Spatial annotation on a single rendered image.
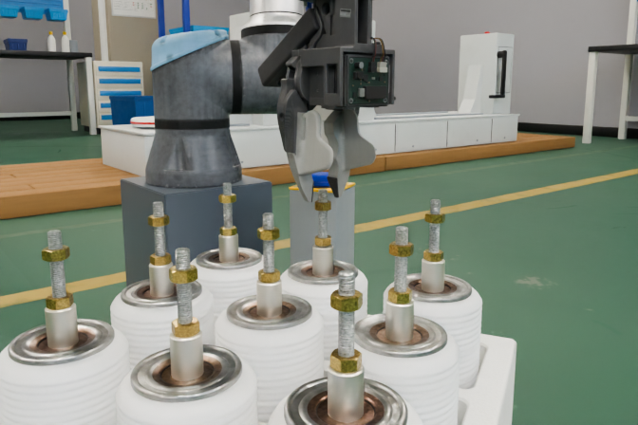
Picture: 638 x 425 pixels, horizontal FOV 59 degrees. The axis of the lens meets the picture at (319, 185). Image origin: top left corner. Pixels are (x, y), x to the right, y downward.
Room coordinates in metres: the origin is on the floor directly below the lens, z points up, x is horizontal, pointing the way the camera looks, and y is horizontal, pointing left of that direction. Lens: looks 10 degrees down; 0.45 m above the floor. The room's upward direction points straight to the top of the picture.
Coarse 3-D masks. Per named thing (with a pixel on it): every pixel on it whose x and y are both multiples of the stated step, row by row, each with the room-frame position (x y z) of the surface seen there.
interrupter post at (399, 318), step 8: (392, 304) 0.42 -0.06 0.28; (408, 304) 0.42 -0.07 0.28; (392, 312) 0.42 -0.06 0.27; (400, 312) 0.42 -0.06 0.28; (408, 312) 0.42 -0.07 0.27; (392, 320) 0.42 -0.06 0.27; (400, 320) 0.42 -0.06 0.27; (408, 320) 0.42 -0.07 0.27; (392, 328) 0.42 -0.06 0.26; (400, 328) 0.42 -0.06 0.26; (408, 328) 0.42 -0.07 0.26; (392, 336) 0.42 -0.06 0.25; (400, 336) 0.42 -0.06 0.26; (408, 336) 0.42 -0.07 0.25
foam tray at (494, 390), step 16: (480, 336) 0.58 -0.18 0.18; (496, 336) 0.58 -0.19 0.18; (480, 352) 0.56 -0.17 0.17; (496, 352) 0.54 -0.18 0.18; (512, 352) 0.54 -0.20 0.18; (480, 368) 0.51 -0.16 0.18; (496, 368) 0.51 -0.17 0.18; (512, 368) 0.53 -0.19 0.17; (480, 384) 0.48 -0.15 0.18; (496, 384) 0.48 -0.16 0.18; (512, 384) 0.54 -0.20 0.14; (464, 400) 0.45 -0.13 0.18; (480, 400) 0.45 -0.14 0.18; (496, 400) 0.45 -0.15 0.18; (512, 400) 0.56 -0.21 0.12; (464, 416) 0.43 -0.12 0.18; (480, 416) 0.43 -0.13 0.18; (496, 416) 0.43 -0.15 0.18
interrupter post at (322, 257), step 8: (312, 248) 0.58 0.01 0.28; (320, 248) 0.57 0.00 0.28; (328, 248) 0.57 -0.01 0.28; (312, 256) 0.58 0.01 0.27; (320, 256) 0.57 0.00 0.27; (328, 256) 0.57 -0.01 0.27; (312, 264) 0.58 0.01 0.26; (320, 264) 0.57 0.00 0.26; (328, 264) 0.57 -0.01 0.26; (312, 272) 0.58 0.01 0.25; (320, 272) 0.57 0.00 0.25; (328, 272) 0.57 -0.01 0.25
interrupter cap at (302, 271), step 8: (296, 264) 0.60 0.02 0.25; (304, 264) 0.61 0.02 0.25; (336, 264) 0.60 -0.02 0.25; (344, 264) 0.60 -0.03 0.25; (288, 272) 0.57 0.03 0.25; (296, 272) 0.58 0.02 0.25; (304, 272) 0.58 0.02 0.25; (336, 272) 0.58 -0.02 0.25; (296, 280) 0.56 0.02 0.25; (304, 280) 0.55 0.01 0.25; (312, 280) 0.55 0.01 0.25; (320, 280) 0.55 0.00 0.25; (328, 280) 0.55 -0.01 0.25; (336, 280) 0.55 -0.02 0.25
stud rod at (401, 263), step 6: (396, 228) 0.43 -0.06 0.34; (402, 228) 0.42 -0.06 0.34; (396, 234) 0.43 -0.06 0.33; (402, 234) 0.42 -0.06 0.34; (396, 240) 0.43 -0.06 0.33; (402, 240) 0.42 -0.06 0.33; (396, 258) 0.42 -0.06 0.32; (402, 258) 0.42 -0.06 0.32; (396, 264) 0.42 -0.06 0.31; (402, 264) 0.42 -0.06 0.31; (396, 270) 0.42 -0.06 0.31; (402, 270) 0.42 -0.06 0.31; (396, 276) 0.42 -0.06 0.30; (402, 276) 0.42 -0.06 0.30; (396, 282) 0.42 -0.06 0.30; (402, 282) 0.42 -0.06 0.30; (396, 288) 0.42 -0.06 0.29; (402, 288) 0.42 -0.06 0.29
